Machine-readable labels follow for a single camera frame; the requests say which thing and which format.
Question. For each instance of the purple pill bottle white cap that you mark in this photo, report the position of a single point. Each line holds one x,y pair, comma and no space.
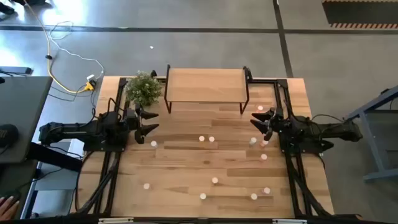
211,138
266,190
146,186

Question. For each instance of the wooden shelf black legs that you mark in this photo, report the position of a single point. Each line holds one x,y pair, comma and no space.
205,85

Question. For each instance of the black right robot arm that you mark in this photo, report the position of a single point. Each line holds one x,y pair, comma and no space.
339,130

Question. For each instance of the grey desk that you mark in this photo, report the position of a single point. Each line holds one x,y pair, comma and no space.
21,102

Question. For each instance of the orange pill bottle white cap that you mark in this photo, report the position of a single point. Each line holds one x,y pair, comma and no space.
201,138
214,180
253,196

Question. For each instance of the yellow power socket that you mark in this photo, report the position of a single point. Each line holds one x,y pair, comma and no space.
89,86

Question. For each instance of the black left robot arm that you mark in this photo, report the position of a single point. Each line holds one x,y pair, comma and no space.
68,130

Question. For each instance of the green potted plant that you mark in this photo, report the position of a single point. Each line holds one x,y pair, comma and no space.
143,90

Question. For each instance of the white power adapter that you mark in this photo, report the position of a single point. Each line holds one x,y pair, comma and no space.
90,76

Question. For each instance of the white box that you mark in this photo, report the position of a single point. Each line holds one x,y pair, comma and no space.
76,147

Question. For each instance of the person's hand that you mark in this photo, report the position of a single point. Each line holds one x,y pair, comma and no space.
7,208

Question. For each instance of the black desk leg beam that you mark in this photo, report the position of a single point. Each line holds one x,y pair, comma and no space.
53,157

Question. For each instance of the teal pill bottle white cap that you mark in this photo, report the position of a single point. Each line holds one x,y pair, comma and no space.
202,196
153,143
252,141

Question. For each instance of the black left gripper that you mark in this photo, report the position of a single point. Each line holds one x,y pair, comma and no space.
137,123

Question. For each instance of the blue metal frame table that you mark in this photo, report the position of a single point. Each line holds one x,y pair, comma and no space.
382,174

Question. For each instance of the black round desk device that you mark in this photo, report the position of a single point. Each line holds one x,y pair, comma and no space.
7,135

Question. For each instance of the silver metal bracket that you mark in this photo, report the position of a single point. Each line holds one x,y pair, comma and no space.
115,221
289,221

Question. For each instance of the black hazard-striped floor mat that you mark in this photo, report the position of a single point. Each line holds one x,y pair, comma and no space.
357,12

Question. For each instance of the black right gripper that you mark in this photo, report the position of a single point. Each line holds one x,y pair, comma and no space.
277,124

